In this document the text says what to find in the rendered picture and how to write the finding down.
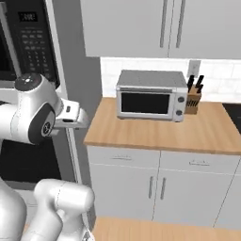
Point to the black hob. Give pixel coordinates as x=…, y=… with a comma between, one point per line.
x=234, y=113

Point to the wooden knife block with knives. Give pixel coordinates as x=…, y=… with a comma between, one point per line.
x=192, y=102

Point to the grey base cupboard door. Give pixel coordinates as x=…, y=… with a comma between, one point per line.
x=194, y=200
x=122, y=191
x=232, y=210

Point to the silver toaster oven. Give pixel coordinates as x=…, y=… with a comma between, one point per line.
x=147, y=94

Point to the white wall socket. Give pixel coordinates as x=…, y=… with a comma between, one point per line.
x=194, y=67

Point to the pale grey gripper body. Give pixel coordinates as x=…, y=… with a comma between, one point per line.
x=82, y=122

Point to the grey drawer front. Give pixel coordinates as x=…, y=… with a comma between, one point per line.
x=226, y=163
x=103, y=157

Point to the grey wall cupboard door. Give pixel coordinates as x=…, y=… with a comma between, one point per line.
x=213, y=28
x=122, y=28

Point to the black built-in microwave oven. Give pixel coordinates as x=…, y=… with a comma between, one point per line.
x=33, y=37

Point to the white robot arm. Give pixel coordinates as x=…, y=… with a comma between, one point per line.
x=29, y=116

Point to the black built-in wall oven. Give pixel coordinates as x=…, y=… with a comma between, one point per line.
x=28, y=160

